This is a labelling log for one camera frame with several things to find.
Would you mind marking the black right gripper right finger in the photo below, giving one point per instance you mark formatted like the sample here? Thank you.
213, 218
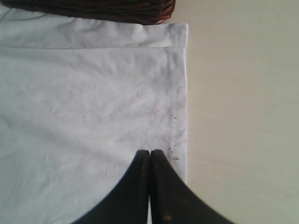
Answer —
171, 201

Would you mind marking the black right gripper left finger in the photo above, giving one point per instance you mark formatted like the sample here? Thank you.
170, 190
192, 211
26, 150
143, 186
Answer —
128, 201

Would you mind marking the white t-shirt red print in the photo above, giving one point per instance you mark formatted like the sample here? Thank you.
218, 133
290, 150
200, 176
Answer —
78, 98

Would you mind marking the dark red wicker basket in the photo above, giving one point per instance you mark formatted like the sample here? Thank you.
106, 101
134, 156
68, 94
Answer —
144, 12

